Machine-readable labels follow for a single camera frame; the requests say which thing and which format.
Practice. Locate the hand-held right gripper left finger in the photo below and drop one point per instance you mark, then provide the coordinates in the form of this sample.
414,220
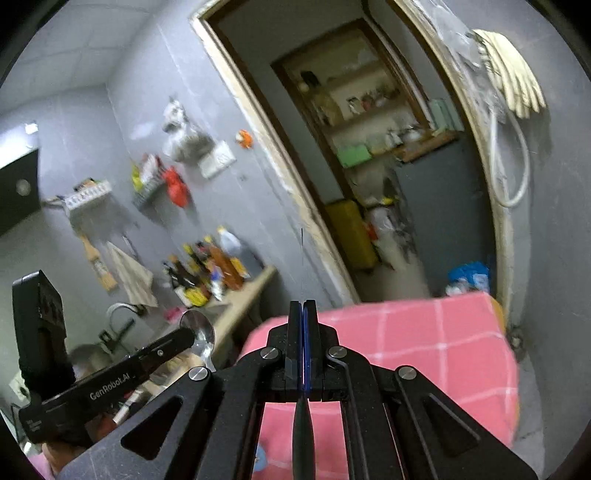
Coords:
240,392

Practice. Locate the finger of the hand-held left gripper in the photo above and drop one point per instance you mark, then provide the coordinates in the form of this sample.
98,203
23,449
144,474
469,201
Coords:
171,344

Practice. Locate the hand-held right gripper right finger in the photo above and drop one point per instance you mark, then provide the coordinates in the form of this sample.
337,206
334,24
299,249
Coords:
369,397

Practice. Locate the metal spoon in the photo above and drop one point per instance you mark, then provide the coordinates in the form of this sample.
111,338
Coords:
203,332

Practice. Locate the person's left hand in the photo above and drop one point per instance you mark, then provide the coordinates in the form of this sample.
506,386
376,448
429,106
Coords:
64,457

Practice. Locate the pink sponge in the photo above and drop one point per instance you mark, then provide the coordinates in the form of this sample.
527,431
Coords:
173,314

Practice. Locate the chrome faucet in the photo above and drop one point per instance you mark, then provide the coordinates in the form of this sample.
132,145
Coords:
121,314

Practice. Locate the pink checked tablecloth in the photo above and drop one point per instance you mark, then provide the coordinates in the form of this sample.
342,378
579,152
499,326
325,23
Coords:
415,350

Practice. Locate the beige hanging towel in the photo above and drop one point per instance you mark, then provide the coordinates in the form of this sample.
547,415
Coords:
134,277

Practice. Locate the row of condiment bottles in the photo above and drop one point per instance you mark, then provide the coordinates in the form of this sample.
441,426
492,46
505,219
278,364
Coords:
207,267

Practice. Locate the beige kitchen counter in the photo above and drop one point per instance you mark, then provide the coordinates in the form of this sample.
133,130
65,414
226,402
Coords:
244,300

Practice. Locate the wooden hanging board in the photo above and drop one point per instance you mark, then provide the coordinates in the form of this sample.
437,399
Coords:
99,265

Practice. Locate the red plastic bag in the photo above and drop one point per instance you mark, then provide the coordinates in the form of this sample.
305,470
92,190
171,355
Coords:
177,188

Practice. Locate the black range hood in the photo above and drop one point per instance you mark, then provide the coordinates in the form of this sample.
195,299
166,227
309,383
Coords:
18,194

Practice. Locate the blue plastic bag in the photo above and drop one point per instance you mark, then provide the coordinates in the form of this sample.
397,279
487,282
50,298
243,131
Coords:
468,277

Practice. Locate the yellow gas cylinder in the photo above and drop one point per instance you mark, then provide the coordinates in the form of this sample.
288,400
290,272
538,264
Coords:
352,235

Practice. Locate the yellow snack packet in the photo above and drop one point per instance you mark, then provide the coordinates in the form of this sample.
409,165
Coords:
135,177

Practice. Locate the white plastic jug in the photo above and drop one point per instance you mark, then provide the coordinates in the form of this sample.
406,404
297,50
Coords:
385,226

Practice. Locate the red snack packets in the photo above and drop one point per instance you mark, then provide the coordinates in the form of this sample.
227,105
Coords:
150,168

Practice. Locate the grey cabinet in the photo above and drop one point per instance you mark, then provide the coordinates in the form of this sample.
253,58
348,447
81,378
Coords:
443,207

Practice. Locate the hanging clear plastic bag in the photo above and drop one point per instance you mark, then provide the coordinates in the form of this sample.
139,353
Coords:
184,136

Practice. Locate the green box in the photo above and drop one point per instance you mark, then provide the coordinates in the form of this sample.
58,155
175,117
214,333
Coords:
354,156

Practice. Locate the wooden cutting board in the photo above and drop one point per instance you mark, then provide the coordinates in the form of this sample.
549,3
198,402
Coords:
429,147

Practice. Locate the brown paper bag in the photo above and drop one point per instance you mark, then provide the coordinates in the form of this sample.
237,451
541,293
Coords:
325,106

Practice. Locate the wooden shelf unit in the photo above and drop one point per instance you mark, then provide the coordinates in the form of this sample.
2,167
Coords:
355,92

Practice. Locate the cream rubber gloves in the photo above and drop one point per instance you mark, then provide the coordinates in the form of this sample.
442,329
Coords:
512,69

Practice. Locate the grey wall rack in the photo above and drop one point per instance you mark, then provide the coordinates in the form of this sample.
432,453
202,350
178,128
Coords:
148,194

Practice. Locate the white wall rack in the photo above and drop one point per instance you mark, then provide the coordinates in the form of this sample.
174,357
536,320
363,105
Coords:
87,196

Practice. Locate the white wall switch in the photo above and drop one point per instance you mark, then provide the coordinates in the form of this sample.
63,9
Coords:
210,168

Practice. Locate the white wall socket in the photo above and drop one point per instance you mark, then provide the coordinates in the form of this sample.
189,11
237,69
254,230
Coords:
224,153

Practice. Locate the orange wall hook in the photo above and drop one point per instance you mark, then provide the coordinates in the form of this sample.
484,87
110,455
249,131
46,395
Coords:
244,138

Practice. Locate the worn door frame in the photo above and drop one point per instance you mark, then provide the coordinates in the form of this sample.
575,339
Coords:
258,129

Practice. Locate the clear plastic wall bag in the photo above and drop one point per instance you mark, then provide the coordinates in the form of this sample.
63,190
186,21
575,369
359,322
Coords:
455,32

